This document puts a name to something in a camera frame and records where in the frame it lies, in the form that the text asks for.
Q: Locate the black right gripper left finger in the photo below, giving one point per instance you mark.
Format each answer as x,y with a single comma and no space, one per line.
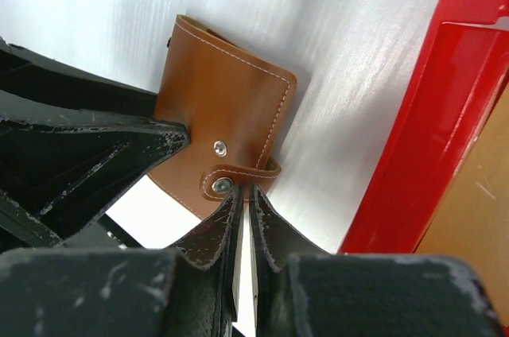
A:
186,289

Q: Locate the red plastic bin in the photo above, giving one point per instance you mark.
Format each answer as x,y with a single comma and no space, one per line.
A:
460,73

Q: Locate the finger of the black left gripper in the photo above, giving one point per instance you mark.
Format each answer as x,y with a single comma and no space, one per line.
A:
32,76
61,169

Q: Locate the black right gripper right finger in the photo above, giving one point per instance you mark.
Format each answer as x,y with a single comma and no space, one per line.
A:
302,290

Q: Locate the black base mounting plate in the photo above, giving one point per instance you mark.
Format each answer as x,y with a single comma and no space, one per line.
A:
105,233

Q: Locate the brown leather card holder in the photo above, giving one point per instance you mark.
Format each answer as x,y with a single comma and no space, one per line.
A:
232,104

